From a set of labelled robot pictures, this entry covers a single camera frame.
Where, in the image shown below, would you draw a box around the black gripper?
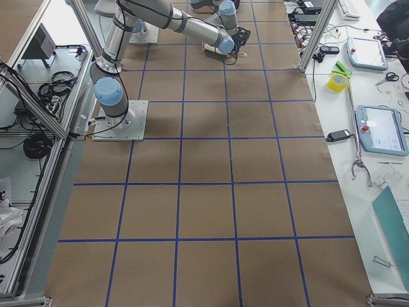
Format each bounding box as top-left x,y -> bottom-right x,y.
231,27 -> 250,54

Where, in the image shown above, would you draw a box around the white hand brush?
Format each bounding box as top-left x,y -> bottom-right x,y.
201,43 -> 249,59

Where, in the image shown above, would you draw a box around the yellow tape roll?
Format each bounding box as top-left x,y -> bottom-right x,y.
327,73 -> 348,93

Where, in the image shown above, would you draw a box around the long reach grabber tool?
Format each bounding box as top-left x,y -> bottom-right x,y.
332,61 -> 373,187

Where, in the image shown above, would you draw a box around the teach pendant far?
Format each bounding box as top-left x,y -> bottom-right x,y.
346,37 -> 389,71

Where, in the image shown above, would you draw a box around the teach pendant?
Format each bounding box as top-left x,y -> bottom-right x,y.
346,37 -> 389,71
355,105 -> 408,157

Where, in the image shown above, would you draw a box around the black power adapter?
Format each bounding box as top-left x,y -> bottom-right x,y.
325,129 -> 353,143

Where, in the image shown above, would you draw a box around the black scissors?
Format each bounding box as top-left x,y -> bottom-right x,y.
375,72 -> 399,86

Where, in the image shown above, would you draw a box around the teach pendant near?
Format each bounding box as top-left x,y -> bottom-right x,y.
355,105 -> 408,157

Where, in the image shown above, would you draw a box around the grey control box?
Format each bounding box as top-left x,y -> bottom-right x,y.
17,23 -> 56,68

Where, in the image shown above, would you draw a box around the teal folder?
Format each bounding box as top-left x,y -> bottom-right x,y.
372,186 -> 408,276

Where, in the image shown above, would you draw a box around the aluminium frame post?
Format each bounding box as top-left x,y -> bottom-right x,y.
298,0 -> 337,73

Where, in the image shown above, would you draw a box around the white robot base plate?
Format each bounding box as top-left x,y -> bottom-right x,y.
91,100 -> 148,141

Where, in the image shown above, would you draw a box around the black cable bundle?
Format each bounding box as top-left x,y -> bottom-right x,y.
38,70 -> 77,103

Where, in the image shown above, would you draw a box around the coiled black cable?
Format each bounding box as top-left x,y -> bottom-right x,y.
22,132 -> 52,160

